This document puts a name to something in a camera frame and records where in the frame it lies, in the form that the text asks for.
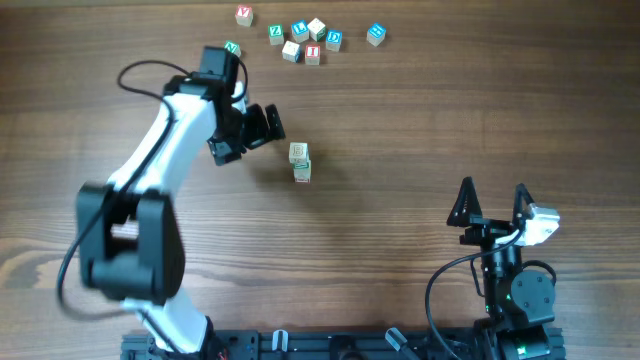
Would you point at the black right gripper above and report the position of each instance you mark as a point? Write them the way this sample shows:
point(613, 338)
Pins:
point(485, 230)

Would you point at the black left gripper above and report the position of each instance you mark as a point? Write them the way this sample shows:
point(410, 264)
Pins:
point(263, 134)

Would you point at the blue X wooden block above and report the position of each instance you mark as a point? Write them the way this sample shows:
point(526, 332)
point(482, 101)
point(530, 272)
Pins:
point(298, 153)

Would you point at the green sided wooden block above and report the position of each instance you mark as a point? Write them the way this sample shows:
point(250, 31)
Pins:
point(302, 170)

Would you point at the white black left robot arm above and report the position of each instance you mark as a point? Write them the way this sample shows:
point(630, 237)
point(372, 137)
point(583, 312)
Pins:
point(128, 243)

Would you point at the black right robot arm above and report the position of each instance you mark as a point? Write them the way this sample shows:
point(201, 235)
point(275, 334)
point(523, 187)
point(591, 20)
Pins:
point(519, 295)

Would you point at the blue sided white block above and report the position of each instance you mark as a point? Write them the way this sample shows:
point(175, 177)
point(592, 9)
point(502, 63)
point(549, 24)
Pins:
point(291, 51)

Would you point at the red I wooden block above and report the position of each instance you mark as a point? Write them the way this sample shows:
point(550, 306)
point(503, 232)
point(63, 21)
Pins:
point(312, 55)

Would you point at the green N wooden block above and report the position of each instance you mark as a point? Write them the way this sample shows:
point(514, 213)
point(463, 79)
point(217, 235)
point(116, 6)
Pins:
point(233, 48)

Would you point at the green Z wooden block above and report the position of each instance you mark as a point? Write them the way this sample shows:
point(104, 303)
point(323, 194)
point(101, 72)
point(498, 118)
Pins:
point(276, 34)

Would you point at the blue L wooden block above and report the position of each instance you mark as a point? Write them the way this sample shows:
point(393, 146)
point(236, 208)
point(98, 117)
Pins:
point(300, 31)

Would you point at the plain top wooden block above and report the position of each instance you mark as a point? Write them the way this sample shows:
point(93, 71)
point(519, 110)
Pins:
point(317, 29)

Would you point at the blue D wooden block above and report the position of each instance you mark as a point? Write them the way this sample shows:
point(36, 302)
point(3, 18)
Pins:
point(333, 40)

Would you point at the red Y wooden block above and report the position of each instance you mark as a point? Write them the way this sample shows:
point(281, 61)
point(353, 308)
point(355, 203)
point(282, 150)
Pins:
point(244, 15)

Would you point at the blue lone wooden block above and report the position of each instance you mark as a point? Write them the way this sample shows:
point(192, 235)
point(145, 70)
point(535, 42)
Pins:
point(376, 34)

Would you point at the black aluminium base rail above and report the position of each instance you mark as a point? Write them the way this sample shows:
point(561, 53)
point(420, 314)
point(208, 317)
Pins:
point(252, 345)

